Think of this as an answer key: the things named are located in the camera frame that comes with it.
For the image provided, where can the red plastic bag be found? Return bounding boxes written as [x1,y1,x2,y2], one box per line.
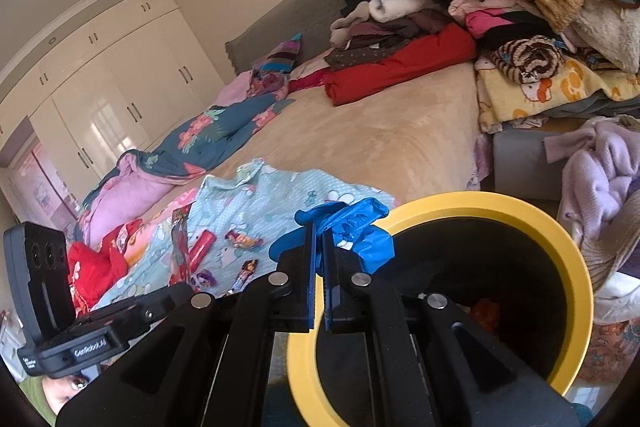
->
[470,299,500,334]

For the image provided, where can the yellow cartoon blanket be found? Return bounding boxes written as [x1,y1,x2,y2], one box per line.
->
[475,57,639,134]

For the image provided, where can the purple candy wrapper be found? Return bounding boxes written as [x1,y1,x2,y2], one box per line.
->
[191,270,217,291]

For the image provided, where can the red strawberry snack wrapper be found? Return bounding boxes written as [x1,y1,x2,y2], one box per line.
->
[169,205,191,285]

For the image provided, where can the lavender knitted garment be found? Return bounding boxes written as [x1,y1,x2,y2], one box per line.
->
[541,116,640,293]

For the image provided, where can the light blue Hello Kitty sheet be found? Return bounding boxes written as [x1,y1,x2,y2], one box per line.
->
[188,159,396,298]

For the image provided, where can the brown chocolate bar wrapper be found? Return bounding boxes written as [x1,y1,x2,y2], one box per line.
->
[227,259,259,295]

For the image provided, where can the green sleeve forearm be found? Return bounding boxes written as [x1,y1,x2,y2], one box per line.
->
[18,376,56,426]

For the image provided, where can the small colourful candy wrapper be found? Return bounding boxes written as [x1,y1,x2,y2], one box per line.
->
[224,230,264,251]

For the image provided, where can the pink blanket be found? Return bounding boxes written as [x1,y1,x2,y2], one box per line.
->
[74,150,205,247]

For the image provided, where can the blue floral quilt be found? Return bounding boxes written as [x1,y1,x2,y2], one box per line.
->
[112,93,293,180]

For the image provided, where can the striped colourful pillow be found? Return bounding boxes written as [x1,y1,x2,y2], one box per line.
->
[247,32,303,98]

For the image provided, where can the grey upholstered headboard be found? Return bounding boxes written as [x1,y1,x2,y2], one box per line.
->
[224,0,345,74]

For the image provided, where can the yellow rimmed black trash bin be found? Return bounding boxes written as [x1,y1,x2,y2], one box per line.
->
[288,192,592,426]

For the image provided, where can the red cylindrical tube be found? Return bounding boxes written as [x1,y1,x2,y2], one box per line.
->
[189,230,217,273]

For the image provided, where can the red folded garment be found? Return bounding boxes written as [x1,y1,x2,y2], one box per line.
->
[323,23,476,106]

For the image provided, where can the cream white wardrobe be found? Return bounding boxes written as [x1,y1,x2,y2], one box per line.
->
[1,0,224,199]

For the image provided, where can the beige bed cover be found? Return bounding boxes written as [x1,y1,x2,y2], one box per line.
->
[144,60,484,218]

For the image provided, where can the red cloth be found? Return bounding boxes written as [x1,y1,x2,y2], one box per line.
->
[67,219,142,317]

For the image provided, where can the left hand painted nails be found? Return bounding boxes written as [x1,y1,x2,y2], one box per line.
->
[42,375,90,415]

